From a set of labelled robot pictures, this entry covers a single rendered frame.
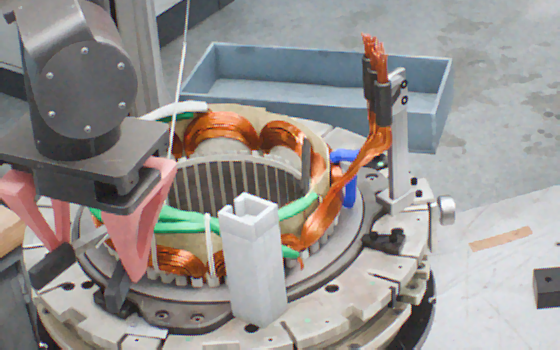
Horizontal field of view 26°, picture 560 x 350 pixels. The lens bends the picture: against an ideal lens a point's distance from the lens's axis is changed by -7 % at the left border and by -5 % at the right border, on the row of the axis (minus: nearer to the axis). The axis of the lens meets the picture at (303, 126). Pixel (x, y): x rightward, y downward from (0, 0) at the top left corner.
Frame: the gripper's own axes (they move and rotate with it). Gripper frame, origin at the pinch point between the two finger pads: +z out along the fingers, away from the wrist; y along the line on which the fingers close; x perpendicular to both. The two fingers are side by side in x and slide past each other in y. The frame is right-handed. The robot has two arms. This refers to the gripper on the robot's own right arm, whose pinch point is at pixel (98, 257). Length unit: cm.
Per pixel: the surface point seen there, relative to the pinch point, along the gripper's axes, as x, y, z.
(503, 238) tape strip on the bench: 63, 13, 38
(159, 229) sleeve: 6.9, 0.9, 2.0
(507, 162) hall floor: 199, -18, 113
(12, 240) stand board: 13.4, -18.6, 12.1
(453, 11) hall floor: 275, -54, 112
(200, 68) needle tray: 44.1, -14.7, 10.4
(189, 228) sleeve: 7.5, 3.0, 1.8
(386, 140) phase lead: 17.7, 13.6, -1.3
